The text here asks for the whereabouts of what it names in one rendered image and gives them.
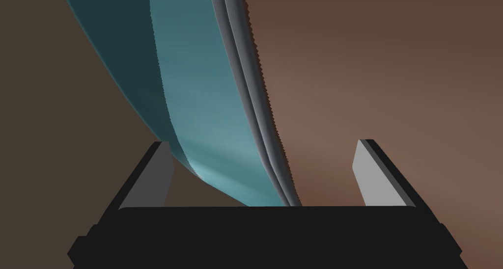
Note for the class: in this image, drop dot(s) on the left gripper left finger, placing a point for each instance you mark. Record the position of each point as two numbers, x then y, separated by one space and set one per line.
151 182

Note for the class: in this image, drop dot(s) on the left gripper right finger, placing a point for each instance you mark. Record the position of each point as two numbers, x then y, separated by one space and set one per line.
377 178

